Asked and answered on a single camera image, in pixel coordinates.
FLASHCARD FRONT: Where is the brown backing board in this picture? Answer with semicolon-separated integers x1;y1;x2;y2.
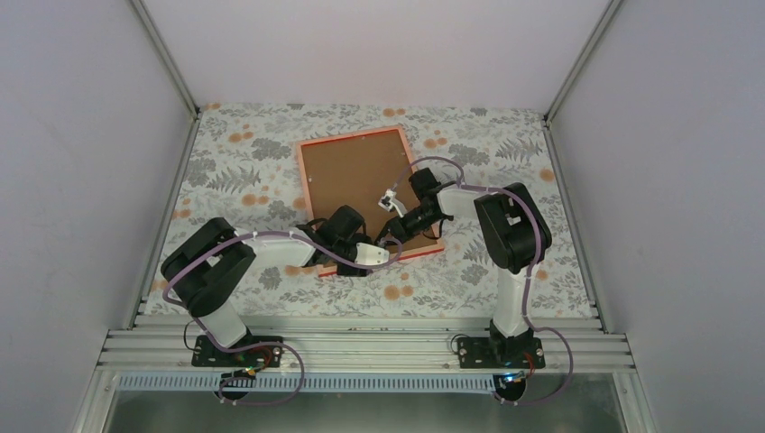
301;129;438;249

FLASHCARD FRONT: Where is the red picture frame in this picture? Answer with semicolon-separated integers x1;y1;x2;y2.
295;124;447;279

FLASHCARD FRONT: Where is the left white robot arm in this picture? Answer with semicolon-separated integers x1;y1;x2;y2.
160;206;390;365

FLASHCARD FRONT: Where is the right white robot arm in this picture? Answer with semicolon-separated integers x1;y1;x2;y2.
378;169;552;367

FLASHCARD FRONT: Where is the floral patterned table mat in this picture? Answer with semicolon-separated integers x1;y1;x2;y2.
163;104;591;318

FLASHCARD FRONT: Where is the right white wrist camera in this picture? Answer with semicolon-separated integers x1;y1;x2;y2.
378;189;407;217

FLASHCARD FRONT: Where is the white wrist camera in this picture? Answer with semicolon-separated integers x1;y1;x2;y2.
378;189;407;217
354;243;390;269

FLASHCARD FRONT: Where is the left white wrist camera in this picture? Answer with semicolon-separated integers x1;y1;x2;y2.
354;243;390;269

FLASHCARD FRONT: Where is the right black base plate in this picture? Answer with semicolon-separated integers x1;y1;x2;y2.
456;336;547;370

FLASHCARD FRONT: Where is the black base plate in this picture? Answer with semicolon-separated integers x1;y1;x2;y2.
190;336;283;369
456;336;547;370

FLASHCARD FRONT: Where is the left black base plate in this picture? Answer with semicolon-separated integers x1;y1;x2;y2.
190;336;283;369

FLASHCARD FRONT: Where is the aluminium rail base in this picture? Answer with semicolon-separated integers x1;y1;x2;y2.
97;315;636;373

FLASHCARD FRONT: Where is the grey slotted cable duct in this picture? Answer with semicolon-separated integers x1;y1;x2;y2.
117;372;499;394

